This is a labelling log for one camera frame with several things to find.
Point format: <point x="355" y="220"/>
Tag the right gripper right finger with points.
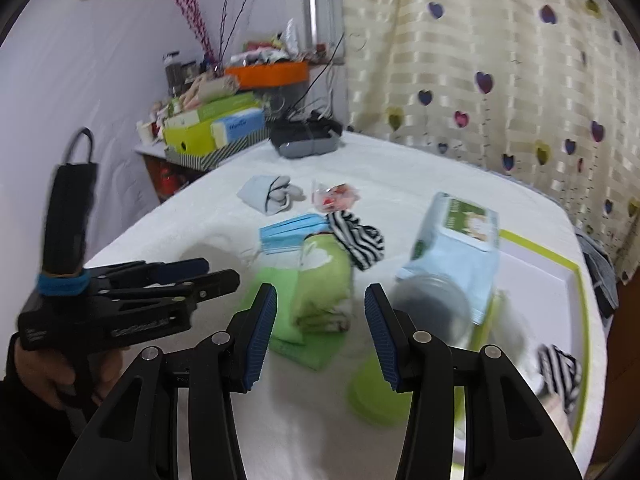
<point x="508" y="433"/>

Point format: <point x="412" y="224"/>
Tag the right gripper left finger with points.
<point x="133" y="434"/>

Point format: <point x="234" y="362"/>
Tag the blue face mask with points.
<point x="288" y="235"/>

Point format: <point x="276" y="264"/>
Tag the green file box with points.
<point x="189" y="132"/>

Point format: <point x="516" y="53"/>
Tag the wet wipes pack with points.
<point x="458" y="240"/>

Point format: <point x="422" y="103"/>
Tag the heart pattern curtain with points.
<point x="543" y="91"/>

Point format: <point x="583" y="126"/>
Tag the orange tray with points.
<point x="264" y="76"/>

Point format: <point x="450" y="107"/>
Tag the VR headset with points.
<point x="311" y="137"/>

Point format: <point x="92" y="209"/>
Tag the green rabbit sock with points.
<point x="323" y="295"/>

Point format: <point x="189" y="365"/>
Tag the left hand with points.
<point x="44" y="373"/>

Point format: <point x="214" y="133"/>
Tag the green cream jar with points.
<point x="372" y="398"/>

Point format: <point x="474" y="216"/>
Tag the light blue grey sock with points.
<point x="270" y="195"/>

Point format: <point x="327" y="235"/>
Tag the blue tissue pack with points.
<point x="231" y="128"/>

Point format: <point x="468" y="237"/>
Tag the white bandage towel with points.
<point x="553" y="405"/>

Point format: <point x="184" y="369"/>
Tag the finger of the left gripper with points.
<point x="160" y="273"/>
<point x="209" y="286"/>

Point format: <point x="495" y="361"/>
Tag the yellow-green shallow box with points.
<point x="539" y="298"/>

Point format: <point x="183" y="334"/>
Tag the green plastic bag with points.
<point x="312" y="350"/>

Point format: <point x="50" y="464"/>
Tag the striped cardboard tray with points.
<point x="213" y="159"/>

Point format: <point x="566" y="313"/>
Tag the red snack packet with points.
<point x="328" y="199"/>

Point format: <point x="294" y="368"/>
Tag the purple decorative branches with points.
<point x="214" y="24"/>

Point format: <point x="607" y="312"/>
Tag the black white striped sock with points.
<point x="561" y="375"/>

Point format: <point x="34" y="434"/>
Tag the grey clothes pile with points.
<point x="602" y="274"/>

